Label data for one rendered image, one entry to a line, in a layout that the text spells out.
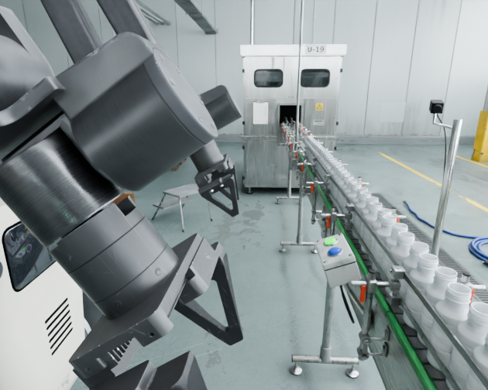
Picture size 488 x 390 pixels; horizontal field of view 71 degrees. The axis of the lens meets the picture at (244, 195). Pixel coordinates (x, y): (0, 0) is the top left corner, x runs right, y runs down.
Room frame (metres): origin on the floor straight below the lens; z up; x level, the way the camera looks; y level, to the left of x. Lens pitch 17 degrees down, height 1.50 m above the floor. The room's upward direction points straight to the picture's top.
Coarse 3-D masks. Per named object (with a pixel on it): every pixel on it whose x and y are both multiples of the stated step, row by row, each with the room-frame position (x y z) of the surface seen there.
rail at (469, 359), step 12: (324, 168) 1.75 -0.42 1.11; (360, 216) 1.03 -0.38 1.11; (360, 240) 1.00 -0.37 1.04; (396, 264) 0.72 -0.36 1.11; (384, 276) 0.78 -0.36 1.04; (408, 276) 0.65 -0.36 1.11; (408, 312) 0.62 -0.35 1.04; (432, 312) 0.54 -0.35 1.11; (444, 324) 0.50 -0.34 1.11; (420, 336) 0.56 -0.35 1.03; (432, 348) 0.52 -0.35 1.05; (456, 348) 0.45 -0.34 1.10; (468, 360) 0.42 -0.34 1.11; (444, 372) 0.47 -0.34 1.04; (480, 372) 0.39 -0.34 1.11; (456, 384) 0.44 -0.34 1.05
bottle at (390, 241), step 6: (396, 228) 0.81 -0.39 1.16; (402, 228) 0.80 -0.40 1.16; (396, 234) 0.81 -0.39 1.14; (390, 240) 0.81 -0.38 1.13; (396, 240) 0.81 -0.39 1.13; (390, 246) 0.81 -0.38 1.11; (384, 252) 0.83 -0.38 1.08; (384, 258) 0.82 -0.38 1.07; (384, 264) 0.82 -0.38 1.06; (384, 270) 0.81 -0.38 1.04
